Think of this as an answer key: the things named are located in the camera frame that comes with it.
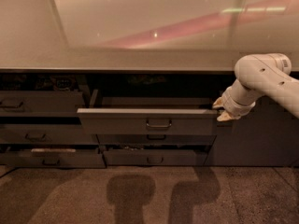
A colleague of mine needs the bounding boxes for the dark clutter in left drawer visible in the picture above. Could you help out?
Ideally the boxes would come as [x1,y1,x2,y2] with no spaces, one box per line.
[0,74,78,91]

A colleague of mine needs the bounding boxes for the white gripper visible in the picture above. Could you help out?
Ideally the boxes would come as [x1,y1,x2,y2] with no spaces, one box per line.
[212,87,255,122]

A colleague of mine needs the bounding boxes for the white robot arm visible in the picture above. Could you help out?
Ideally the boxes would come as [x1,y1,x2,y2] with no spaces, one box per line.
[212,53,299,121]

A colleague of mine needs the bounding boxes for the pale flat item bottom drawer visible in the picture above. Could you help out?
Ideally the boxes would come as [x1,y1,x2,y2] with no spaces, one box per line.
[31,148,76,153]

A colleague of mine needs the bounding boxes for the dark drawer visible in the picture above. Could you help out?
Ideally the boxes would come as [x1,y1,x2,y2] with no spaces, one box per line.
[77,91,218,135]
[0,124,98,145]
[0,91,85,117]
[98,134,216,146]
[104,149,207,166]
[0,149,106,168]

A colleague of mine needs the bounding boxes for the dark right cabinet door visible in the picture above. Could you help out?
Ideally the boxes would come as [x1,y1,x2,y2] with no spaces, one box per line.
[206,96,299,166]

